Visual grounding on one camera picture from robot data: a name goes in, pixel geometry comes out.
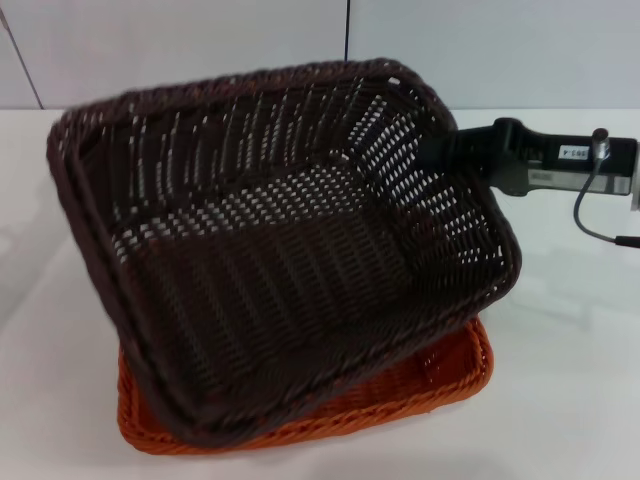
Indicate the orange woven plastic basket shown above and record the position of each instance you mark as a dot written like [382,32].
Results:
[400,385]

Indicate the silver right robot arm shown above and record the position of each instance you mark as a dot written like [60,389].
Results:
[635,192]

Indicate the dark brown woven plastic basket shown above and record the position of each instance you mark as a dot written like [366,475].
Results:
[260,280]

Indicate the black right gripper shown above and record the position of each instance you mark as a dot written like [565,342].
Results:
[550,157]

